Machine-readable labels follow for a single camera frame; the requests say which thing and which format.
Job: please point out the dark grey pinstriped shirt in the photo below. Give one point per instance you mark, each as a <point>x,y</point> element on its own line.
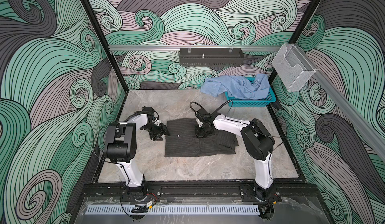
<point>183,142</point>

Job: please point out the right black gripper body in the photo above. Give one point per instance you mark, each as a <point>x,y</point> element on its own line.
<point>202,131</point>

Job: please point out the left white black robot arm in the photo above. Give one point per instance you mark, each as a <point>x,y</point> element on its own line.
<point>120,144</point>

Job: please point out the white slotted cable duct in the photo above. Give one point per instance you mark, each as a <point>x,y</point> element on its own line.
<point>175,210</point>

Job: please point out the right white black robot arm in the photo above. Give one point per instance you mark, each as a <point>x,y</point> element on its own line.
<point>258,141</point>

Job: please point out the black corner post left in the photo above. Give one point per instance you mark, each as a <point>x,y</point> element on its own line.
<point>95,24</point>

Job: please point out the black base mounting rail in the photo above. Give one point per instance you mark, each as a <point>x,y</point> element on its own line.
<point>163,191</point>

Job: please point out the teal plastic basket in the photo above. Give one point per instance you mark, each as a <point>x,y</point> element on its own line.
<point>233,102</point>

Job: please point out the aluminium horizontal rail back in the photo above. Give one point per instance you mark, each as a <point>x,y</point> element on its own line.
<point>165,48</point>

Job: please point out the black corner post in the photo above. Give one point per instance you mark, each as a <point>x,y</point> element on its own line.
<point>95,24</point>
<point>308,32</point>

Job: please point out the black perforated metal tray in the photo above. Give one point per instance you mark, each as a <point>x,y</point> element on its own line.
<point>203,57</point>

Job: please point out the light blue shirt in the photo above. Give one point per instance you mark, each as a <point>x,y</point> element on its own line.
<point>238,87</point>

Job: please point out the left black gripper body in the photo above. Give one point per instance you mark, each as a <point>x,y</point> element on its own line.
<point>154,131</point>

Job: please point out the aluminium rail right wall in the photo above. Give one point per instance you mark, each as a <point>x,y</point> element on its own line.
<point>340,88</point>

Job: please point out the black corner post right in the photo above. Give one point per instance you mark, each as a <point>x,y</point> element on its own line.
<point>308,32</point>

